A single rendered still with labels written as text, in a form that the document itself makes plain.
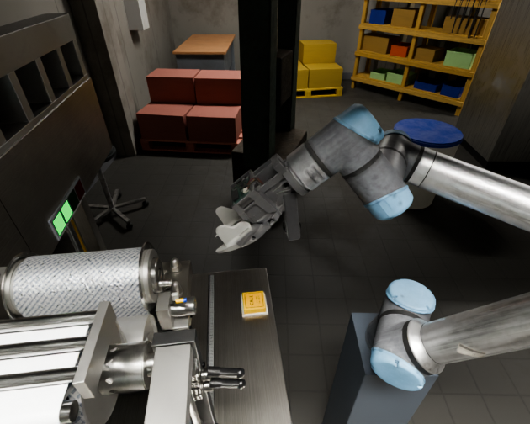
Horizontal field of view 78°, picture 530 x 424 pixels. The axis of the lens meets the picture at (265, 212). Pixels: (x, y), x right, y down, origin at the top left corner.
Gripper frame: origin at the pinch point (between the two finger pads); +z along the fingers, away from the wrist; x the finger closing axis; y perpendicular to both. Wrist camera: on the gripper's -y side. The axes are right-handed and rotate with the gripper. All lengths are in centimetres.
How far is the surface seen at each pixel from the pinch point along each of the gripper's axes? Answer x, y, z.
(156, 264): -1.8, 4.7, 15.2
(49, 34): -70, 53, 20
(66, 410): 32.4, 16.8, 6.4
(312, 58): -535, -163, -66
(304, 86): -495, -176, -29
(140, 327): 9.6, 2.4, 20.4
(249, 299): -18.3, -35.9, 23.2
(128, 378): 25.6, 8.8, 9.8
